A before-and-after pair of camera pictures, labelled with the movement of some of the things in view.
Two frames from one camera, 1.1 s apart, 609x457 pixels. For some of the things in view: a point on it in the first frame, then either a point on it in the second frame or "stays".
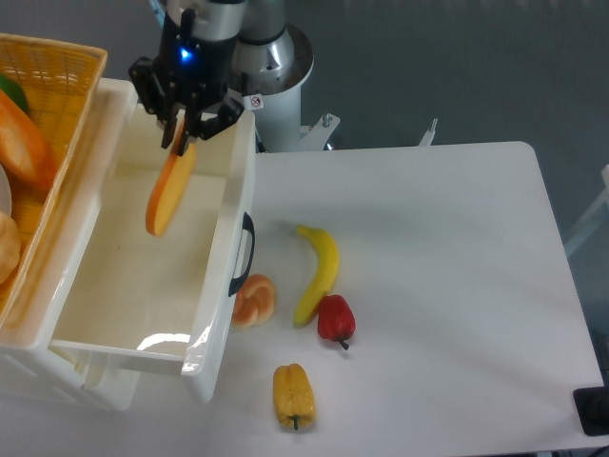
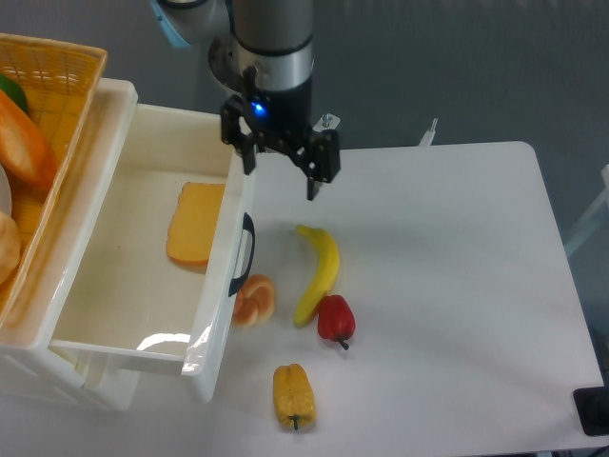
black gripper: [187, 74] -> [280, 121]
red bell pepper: [336, 319] stays
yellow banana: [323, 278] stays
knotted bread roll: [256, 303] stays
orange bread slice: [171, 187] -> [190, 229]
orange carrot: [24, 149] stays
